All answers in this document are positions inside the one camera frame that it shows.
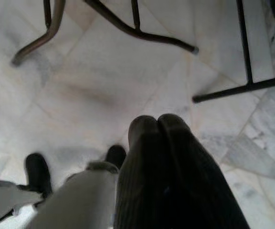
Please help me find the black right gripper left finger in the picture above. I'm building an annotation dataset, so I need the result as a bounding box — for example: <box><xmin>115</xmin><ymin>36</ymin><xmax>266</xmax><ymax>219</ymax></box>
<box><xmin>114</xmin><ymin>114</ymin><xmax>167</xmax><ymax>229</ymax></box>

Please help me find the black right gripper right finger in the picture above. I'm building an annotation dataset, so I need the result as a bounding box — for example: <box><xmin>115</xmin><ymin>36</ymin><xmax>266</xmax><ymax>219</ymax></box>
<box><xmin>158</xmin><ymin>113</ymin><xmax>252</xmax><ymax>229</ymax></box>

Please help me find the robot black left foot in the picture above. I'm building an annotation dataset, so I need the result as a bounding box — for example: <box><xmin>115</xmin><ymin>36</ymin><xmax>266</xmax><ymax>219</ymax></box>
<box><xmin>25</xmin><ymin>153</ymin><xmax>52</xmax><ymax>198</ymax></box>

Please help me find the robot left leg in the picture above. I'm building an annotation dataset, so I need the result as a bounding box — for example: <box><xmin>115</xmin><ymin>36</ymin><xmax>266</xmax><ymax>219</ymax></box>
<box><xmin>0</xmin><ymin>178</ymin><xmax>44</xmax><ymax>227</ymax></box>

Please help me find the black metal table frame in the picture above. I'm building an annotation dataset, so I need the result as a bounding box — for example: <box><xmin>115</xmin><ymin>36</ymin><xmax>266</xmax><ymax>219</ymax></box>
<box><xmin>193</xmin><ymin>0</ymin><xmax>275</xmax><ymax>104</ymax></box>

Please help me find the brown metal chair frame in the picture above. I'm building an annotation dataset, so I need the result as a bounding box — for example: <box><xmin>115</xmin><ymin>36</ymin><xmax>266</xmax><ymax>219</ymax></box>
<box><xmin>11</xmin><ymin>0</ymin><xmax>199</xmax><ymax>66</ymax></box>

